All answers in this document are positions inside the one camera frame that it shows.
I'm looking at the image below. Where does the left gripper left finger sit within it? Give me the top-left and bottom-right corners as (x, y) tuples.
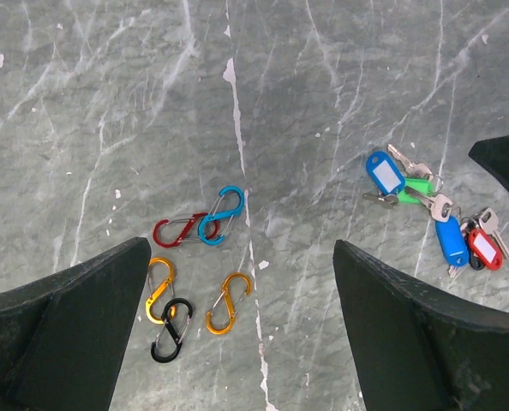
(0, 237), (152, 410)

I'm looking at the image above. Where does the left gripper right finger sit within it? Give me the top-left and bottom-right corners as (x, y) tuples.
(332, 240), (509, 410)

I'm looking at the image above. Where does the blue tag key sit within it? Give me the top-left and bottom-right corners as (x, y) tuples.
(404, 186), (469, 277)
(362, 151), (406, 208)

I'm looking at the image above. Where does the red S carabiner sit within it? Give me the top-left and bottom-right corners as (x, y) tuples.
(153, 212), (207, 248)

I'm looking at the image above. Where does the gold S carabiner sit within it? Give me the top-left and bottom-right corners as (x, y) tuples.
(206, 271), (253, 336)

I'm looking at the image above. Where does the green tag key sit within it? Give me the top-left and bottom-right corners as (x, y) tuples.
(386, 143), (445, 206)

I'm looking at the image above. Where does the black S carabiner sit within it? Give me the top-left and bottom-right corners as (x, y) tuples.
(150, 297), (194, 364)

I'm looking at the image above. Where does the red tag key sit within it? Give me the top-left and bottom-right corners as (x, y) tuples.
(460, 207), (509, 271)

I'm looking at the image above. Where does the orange S carabiner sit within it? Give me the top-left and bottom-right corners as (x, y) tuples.
(145, 257), (176, 325)

